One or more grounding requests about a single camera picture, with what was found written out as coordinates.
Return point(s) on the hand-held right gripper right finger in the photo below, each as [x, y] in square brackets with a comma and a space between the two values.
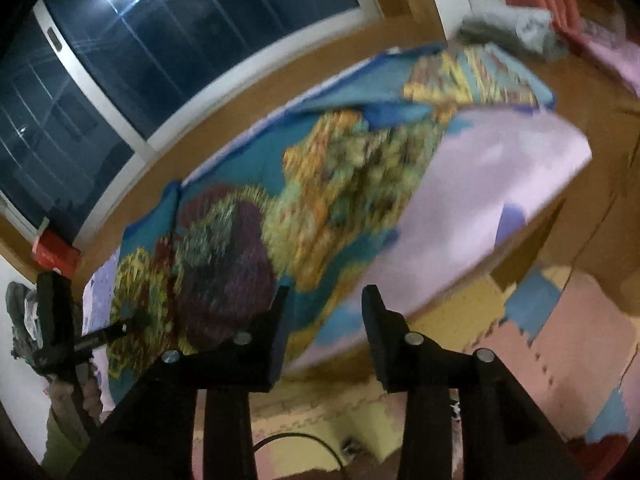
[374, 340]

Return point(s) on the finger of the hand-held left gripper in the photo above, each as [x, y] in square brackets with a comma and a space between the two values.
[110, 334]

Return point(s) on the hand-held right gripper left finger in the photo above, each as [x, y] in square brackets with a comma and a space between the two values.
[279, 345]

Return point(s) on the dark grey garment pile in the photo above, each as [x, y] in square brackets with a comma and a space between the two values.
[22, 320]

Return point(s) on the colourful patterned blue cloth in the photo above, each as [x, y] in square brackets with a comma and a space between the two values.
[225, 240]

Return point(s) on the light grey garment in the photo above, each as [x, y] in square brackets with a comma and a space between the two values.
[510, 25]

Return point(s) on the person's left forearm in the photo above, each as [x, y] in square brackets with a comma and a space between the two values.
[65, 435]

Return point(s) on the red box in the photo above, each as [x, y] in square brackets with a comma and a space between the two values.
[55, 252]

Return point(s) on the small black-and-white object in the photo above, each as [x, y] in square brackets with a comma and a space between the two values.
[350, 446]

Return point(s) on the foam puzzle floor mat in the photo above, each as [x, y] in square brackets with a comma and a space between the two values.
[550, 335]

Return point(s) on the lilac dotted mat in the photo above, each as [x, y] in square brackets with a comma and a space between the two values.
[475, 185]

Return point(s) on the window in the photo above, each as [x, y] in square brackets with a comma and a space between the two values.
[175, 60]

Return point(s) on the pink cloth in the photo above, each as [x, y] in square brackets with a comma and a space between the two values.
[615, 55]

